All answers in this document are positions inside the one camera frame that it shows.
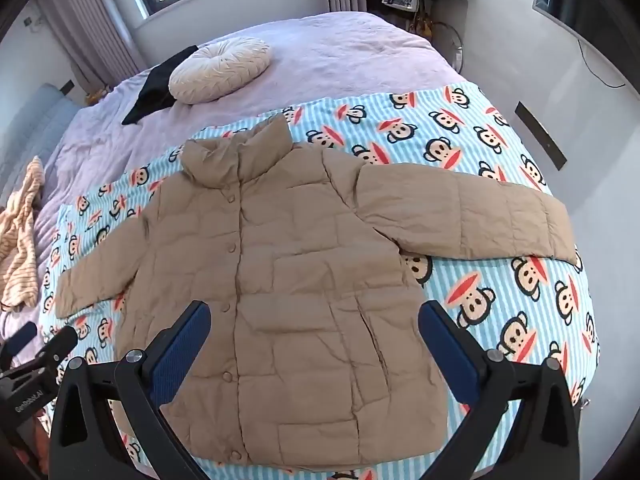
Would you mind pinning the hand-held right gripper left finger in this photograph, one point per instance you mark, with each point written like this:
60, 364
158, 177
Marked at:
179, 357

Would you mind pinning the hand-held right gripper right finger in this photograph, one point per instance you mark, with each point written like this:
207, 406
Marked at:
450, 360

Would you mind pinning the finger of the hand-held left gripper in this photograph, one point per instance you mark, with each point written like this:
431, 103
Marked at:
24, 335
55, 347

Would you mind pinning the tan puffer jacket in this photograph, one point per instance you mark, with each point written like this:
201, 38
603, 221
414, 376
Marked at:
300, 285

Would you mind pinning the monkey printed striped blanket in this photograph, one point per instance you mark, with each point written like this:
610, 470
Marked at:
525, 310

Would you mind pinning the orange striped cloth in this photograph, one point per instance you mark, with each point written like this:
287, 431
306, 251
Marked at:
20, 240

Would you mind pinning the grey padded headboard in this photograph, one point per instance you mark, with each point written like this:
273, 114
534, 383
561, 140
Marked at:
30, 125

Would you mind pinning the black cloth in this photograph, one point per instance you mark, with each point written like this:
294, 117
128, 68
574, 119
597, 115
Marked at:
157, 85

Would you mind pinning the round cream cushion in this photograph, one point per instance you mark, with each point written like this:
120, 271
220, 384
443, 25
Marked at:
217, 70

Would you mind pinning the round standing fan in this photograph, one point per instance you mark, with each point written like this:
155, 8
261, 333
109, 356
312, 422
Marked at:
452, 47

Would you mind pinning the lavender bed sheet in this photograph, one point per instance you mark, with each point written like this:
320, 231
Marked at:
340, 55

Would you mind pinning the wide lavender curtain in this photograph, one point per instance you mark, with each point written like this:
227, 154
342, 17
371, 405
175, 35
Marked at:
95, 15

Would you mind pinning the black wall panel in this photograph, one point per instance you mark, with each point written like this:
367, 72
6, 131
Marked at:
541, 135

